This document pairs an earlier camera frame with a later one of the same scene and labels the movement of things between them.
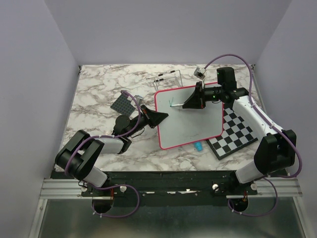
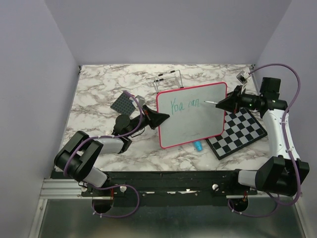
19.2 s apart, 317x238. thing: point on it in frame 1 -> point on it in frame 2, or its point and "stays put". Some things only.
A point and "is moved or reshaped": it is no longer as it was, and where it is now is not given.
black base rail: (170, 184) stays put
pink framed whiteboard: (185, 126) stays put
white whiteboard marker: (177, 104) is moved or reshaped
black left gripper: (153, 118) stays put
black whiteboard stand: (162, 79) stays put
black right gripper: (197, 100) -> (231, 103)
